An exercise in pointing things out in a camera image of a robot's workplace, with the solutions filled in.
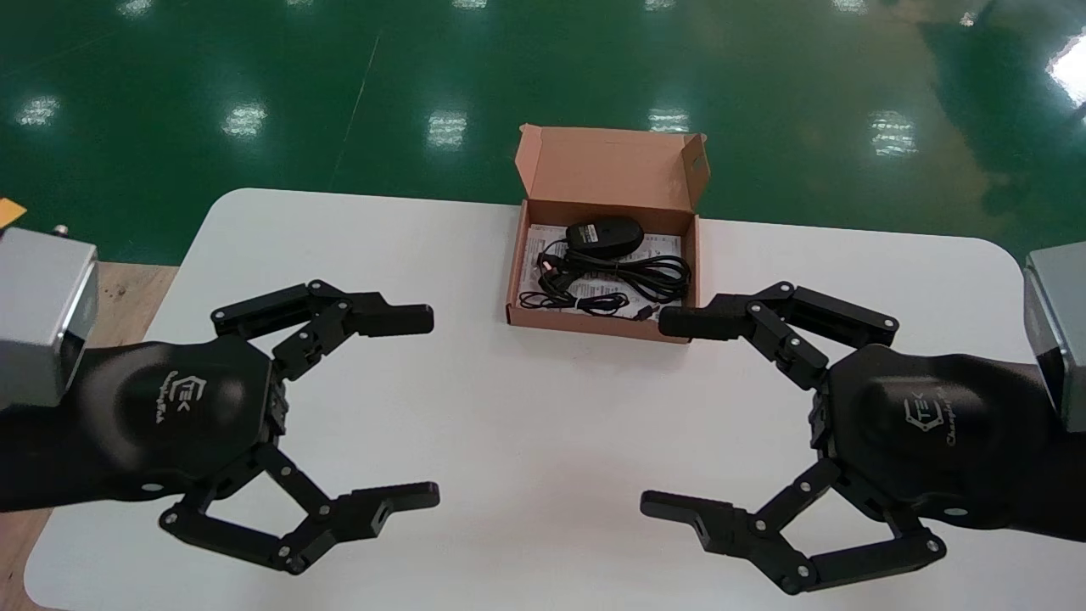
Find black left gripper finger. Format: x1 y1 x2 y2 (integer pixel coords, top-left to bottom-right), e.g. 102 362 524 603
159 444 441 577
210 279 435 383

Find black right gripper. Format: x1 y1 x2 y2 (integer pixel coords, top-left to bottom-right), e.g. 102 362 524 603
640 281 1086 596

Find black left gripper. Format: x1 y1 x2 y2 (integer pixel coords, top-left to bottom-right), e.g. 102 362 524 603
0 337 289 513

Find thin black mouse cable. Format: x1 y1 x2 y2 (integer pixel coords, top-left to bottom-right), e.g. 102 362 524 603
518 238 660 323

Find black computer mouse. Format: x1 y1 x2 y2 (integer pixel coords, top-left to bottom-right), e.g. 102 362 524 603
566 216 646 259

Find brown cardboard storage box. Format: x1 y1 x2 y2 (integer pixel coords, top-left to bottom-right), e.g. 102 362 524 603
507 124 710 345

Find white printed paper manual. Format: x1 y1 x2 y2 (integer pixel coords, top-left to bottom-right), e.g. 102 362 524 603
522 223 684 323

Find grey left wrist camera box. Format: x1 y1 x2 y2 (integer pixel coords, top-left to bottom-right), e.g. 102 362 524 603
0 227 100 410

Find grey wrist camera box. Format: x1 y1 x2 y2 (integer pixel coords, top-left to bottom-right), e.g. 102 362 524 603
1022 242 1086 434
0 227 100 410

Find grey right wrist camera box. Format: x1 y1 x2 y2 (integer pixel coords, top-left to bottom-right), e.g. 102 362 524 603
1022 242 1086 434

